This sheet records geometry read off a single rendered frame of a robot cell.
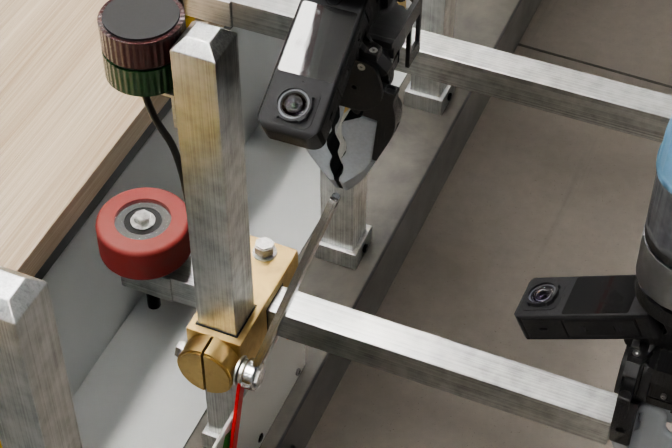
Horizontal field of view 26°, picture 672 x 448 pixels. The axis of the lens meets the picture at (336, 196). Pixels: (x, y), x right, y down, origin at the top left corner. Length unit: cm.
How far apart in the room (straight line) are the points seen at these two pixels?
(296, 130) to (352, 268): 51
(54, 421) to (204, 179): 24
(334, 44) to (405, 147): 62
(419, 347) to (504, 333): 114
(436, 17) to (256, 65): 24
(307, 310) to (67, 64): 36
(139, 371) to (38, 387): 61
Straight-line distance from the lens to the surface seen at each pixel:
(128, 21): 101
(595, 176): 259
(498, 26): 175
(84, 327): 146
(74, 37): 143
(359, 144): 107
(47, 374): 89
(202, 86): 100
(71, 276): 139
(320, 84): 97
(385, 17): 104
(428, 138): 160
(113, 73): 102
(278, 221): 162
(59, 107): 136
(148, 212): 123
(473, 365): 118
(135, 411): 146
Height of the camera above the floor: 179
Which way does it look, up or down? 45 degrees down
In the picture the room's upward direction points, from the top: straight up
